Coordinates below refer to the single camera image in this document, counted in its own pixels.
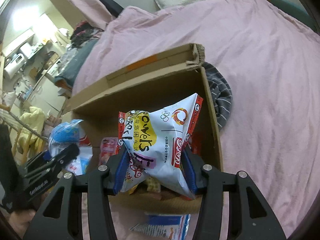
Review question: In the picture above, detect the pile of dark clothes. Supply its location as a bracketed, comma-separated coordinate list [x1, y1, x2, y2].
[54, 21, 104, 91]

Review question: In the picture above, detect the person's left hand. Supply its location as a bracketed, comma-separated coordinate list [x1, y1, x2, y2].
[8, 209, 36, 238]

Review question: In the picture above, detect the white red snack bag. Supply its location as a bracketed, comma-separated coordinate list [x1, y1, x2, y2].
[118, 93, 203, 198]

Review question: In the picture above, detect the pink bed duvet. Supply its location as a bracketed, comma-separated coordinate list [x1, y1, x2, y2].
[68, 0, 319, 239]

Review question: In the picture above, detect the light blue snack bag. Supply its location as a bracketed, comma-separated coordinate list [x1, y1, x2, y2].
[49, 119, 93, 176]

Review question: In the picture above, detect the pink snack packet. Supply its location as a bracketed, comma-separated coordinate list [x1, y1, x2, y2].
[99, 137, 118, 165]

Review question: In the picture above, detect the blue white snack bag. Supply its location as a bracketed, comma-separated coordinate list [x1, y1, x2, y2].
[130, 213, 191, 240]

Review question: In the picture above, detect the brown cardboard box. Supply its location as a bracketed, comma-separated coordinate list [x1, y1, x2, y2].
[65, 43, 224, 214]

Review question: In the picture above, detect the grey striped cloth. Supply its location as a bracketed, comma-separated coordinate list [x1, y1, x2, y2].
[202, 62, 233, 130]

